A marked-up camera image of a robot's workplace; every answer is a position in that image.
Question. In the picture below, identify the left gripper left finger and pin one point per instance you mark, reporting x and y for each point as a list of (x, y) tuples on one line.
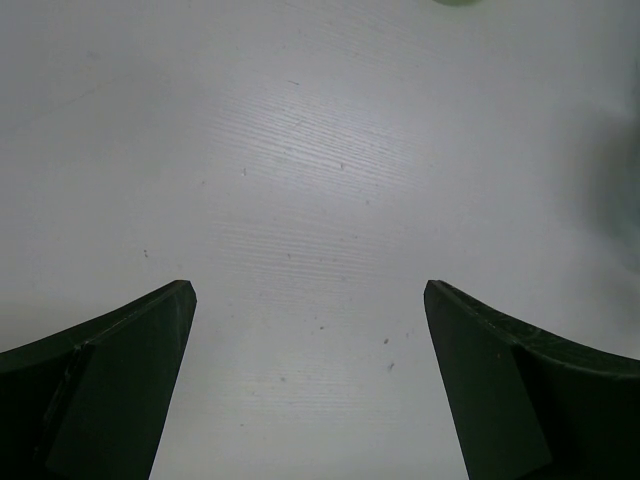
[(91, 401)]

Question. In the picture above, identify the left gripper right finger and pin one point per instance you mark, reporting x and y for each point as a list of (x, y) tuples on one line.
[(528, 404)]

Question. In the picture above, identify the green plate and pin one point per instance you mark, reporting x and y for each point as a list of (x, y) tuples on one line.
[(456, 3)]

